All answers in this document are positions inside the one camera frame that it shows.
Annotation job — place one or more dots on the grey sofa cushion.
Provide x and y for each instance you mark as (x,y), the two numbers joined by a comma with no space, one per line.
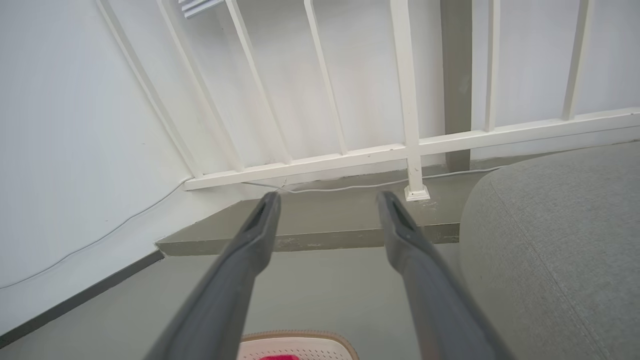
(560,250)

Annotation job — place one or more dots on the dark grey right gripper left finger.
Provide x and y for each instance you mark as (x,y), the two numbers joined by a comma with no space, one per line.
(225,295)

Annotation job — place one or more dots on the white slatted window blinds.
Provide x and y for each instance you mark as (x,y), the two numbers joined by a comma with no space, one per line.
(197,6)

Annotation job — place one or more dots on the white metal railing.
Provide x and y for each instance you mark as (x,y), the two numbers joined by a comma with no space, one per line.
(407,100)

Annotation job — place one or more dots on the white perforated laundry basket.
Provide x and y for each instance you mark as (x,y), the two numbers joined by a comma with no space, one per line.
(300,345)

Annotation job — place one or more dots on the red garment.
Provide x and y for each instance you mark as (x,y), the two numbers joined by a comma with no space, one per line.
(280,357)

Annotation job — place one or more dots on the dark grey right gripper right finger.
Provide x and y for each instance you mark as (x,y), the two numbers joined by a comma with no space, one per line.
(440,310)

